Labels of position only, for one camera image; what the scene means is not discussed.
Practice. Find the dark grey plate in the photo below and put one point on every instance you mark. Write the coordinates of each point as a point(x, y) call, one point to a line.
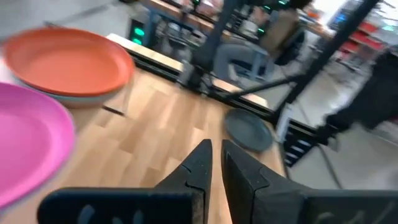
point(248, 130)

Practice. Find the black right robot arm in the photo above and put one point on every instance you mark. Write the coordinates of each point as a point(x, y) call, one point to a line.
point(373, 93)

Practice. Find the pale green plate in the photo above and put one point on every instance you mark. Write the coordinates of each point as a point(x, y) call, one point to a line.
point(84, 101)

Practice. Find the person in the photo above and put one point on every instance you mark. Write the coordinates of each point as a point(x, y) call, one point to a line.
point(280, 31)

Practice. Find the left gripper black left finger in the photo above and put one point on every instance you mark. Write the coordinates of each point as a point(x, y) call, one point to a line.
point(174, 205)

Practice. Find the red storage rack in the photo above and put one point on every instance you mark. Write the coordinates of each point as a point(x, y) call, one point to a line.
point(367, 29)

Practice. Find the black table edge rail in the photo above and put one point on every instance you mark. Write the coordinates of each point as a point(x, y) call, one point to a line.
point(155, 68)

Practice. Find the wooden workbench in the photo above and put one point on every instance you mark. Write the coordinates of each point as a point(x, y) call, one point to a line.
point(174, 11)

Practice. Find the black computer with green lights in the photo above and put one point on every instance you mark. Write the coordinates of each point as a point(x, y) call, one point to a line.
point(140, 34)

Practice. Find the orange plate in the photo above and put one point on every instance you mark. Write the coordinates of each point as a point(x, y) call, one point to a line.
point(68, 62)

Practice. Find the blue stool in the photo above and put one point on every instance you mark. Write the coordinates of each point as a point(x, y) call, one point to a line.
point(255, 65)

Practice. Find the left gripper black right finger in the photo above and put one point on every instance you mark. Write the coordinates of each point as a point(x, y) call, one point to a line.
point(264, 205)

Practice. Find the magenta plate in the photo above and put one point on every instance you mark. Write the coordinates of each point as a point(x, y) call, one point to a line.
point(28, 140)

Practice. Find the black metal rig frame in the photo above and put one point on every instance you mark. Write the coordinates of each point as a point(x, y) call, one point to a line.
point(208, 46)

